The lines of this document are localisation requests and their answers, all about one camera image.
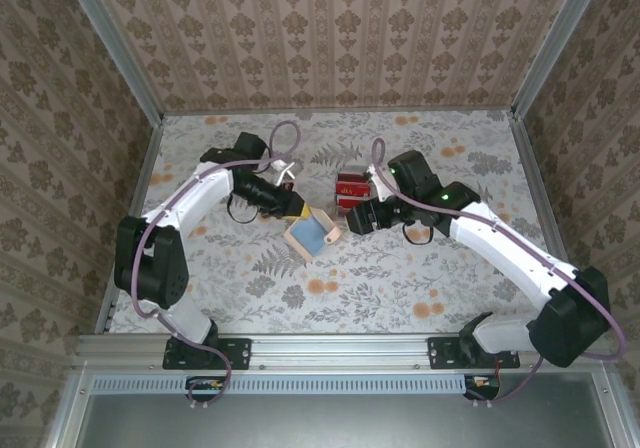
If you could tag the aluminium mounting rail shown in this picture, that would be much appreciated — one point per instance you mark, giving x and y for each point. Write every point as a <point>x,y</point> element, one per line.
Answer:
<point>340,350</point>

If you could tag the beige card holder wallet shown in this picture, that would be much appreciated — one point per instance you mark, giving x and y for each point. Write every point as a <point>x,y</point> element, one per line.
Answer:
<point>310,233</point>

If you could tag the aluminium table side rail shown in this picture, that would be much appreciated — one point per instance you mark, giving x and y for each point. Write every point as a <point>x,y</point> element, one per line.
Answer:
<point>143,178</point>
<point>541,193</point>

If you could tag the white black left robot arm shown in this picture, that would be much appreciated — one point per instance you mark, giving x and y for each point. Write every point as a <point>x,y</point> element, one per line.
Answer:
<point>200,199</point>

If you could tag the grey metal panel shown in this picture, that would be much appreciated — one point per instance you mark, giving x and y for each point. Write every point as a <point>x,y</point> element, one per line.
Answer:
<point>350,423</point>

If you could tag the aluminium table back rail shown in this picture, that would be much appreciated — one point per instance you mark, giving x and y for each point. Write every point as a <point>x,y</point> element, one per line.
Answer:
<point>340,111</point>

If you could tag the aluminium frame post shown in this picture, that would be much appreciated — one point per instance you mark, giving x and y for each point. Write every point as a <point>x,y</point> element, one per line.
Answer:
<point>116,48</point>
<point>555,43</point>

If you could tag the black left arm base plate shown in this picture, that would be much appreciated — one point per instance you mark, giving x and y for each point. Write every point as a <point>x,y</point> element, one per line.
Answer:
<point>240,353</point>

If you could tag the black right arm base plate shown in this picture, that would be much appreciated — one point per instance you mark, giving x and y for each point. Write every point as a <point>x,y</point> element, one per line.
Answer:
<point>440,353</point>

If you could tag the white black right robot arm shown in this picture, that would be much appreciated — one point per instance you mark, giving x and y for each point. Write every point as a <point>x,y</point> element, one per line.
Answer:
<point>500,243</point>

